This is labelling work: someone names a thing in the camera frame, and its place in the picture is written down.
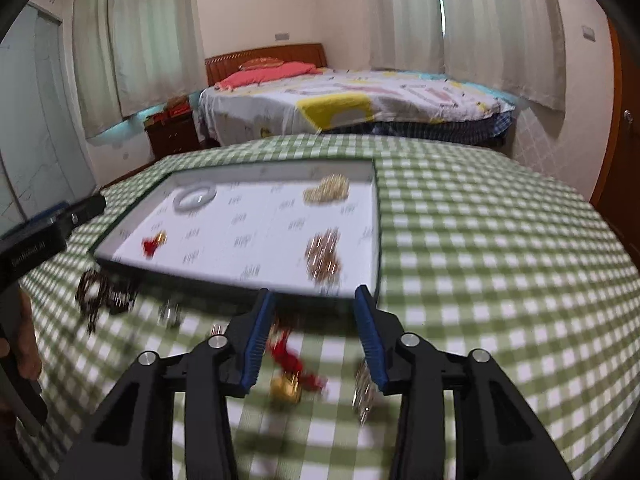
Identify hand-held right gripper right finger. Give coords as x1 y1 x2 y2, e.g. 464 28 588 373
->
354 284 576 480

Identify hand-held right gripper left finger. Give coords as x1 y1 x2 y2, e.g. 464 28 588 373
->
57 287 278 480

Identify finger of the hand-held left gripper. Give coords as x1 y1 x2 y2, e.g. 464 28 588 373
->
62 193 108 228

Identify red knot gold ingot charm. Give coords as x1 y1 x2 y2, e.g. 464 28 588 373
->
265 317 328 406

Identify rhinestone hair clip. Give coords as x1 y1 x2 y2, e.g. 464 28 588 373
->
352 360 381 426

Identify red-brown bead bracelet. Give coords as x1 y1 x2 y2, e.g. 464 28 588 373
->
75 267 108 333

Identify gold chain bracelet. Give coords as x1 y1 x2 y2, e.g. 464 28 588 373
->
157 297 183 328

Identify white tray with green rim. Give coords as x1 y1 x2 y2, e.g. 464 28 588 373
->
92 159 383 303

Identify person's left hand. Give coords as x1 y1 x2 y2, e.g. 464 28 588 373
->
12 285 43 383

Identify small red tassel charm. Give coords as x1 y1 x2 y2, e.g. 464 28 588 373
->
141 230 169 260

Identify white jade bangle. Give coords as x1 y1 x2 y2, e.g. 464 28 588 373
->
172 184 219 213

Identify frosted glass door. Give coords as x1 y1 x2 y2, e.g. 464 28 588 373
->
0 2 98 233

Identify rose gold pearl brooch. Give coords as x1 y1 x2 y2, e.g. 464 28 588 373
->
304 227 346 286

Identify dark wooden nightstand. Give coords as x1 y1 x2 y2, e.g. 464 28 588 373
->
145 112 203 158

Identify red boxes on nightstand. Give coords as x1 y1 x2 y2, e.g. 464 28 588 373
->
144 97 193 128

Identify green checked tablecloth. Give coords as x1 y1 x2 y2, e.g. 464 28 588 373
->
15 134 633 480

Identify white curtain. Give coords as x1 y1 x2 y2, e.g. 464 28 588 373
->
72 0 121 138
107 0 206 116
435 0 568 111
370 0 446 73

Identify wooden headboard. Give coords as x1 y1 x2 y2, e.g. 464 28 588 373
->
204 42 328 86

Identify pink pillow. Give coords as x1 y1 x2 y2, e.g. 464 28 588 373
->
215 61 318 92

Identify red cushion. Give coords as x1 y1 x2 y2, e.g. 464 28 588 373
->
239 57 286 71

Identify bed with printed sheet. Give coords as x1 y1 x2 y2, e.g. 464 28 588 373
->
197 67 516 148

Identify brown wooden door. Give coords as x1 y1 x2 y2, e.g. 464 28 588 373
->
590 15 640 241

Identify pearl necklace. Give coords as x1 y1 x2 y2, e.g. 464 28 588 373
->
302 174 351 207

